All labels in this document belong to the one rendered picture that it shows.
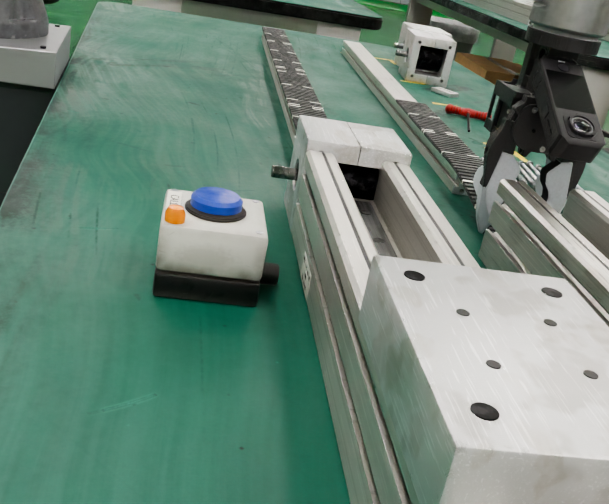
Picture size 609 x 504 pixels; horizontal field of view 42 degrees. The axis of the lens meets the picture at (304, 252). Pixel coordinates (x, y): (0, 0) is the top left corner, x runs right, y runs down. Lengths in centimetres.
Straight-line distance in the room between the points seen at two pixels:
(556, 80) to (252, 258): 36
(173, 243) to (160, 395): 13
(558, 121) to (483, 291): 36
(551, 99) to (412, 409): 49
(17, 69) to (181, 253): 62
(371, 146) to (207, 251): 23
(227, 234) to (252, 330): 7
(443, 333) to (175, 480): 17
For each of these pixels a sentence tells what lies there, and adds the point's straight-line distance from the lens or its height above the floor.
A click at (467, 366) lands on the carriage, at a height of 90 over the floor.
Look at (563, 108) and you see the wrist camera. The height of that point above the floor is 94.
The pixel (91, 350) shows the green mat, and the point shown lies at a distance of 53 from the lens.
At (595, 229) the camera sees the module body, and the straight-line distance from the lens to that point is 76.
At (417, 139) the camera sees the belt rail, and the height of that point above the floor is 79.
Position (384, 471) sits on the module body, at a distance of 38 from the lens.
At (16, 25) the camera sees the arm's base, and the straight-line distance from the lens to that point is 121.
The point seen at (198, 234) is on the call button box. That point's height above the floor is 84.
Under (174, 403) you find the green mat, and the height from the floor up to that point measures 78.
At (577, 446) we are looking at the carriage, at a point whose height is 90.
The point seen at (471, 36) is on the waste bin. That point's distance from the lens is 578.
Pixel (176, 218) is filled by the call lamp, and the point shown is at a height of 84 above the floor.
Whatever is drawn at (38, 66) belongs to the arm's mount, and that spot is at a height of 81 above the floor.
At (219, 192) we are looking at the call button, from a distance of 61.
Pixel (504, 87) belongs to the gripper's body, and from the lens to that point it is 85.
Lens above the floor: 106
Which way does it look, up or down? 23 degrees down
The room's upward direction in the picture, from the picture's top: 11 degrees clockwise
